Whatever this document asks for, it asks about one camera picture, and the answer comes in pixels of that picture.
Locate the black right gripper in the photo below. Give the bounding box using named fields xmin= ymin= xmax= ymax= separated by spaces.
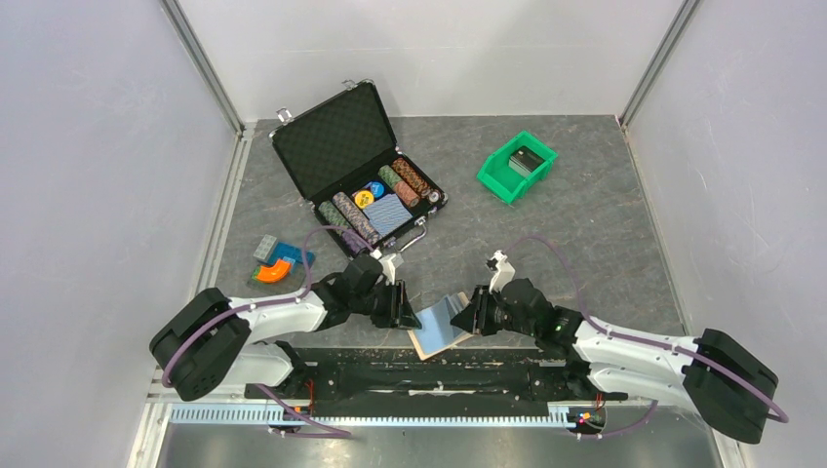
xmin=450 ymin=285 xmax=537 ymax=337

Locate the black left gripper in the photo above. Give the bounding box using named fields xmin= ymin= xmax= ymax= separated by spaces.
xmin=351 ymin=279 xmax=421 ymax=331

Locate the beige card holder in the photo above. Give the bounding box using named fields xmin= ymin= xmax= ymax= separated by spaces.
xmin=409 ymin=292 xmax=472 ymax=361

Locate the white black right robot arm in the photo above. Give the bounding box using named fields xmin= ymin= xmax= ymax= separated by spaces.
xmin=452 ymin=279 xmax=788 ymax=444

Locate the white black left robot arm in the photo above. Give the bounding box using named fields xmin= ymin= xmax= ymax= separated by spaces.
xmin=149 ymin=253 xmax=421 ymax=402

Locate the blue patterned playing card deck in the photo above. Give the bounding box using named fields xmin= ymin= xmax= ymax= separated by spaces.
xmin=363 ymin=194 xmax=412 ymax=237

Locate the purple chip stack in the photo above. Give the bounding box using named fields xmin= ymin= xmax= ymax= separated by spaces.
xmin=340 ymin=229 xmax=371 ymax=257

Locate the yellow big blind button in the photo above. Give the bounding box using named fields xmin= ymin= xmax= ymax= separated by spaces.
xmin=353 ymin=190 xmax=374 ymax=210

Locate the green blue chip row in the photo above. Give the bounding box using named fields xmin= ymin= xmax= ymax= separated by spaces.
xmin=318 ymin=201 xmax=350 ymax=236

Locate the blue small blind button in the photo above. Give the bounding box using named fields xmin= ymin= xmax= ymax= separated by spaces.
xmin=364 ymin=180 xmax=387 ymax=200

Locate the blue toy brick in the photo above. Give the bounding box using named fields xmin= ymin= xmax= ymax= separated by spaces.
xmin=265 ymin=242 xmax=315 ymax=266

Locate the orange black chip row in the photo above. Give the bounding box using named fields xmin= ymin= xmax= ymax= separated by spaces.
xmin=390 ymin=157 xmax=442 ymax=204

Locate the orange blue chip row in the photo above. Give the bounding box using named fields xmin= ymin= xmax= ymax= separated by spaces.
xmin=333 ymin=192 xmax=381 ymax=246

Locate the green red chip row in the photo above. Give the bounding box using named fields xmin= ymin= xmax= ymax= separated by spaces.
xmin=378 ymin=165 xmax=419 ymax=208

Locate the green plastic bin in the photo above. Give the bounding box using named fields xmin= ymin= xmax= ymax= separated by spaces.
xmin=477 ymin=131 xmax=558 ymax=205

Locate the orange curved toy piece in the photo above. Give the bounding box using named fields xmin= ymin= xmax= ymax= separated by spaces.
xmin=252 ymin=257 xmax=295 ymax=284

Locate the grey toy brick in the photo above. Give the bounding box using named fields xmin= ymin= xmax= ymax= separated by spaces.
xmin=253 ymin=234 xmax=278 ymax=264

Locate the black poker chip case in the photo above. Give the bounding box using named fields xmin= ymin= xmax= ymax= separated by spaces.
xmin=269 ymin=79 xmax=449 ymax=255

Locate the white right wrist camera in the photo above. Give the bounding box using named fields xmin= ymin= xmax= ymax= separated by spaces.
xmin=486 ymin=251 xmax=516 ymax=293

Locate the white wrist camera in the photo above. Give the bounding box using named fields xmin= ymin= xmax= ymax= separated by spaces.
xmin=370 ymin=249 xmax=404 ymax=285
xmin=486 ymin=251 xmax=516 ymax=293

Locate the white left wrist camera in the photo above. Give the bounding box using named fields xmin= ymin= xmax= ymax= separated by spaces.
xmin=370 ymin=249 xmax=404 ymax=285

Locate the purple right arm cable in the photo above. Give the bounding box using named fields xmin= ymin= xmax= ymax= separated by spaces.
xmin=503 ymin=235 xmax=790 ymax=442

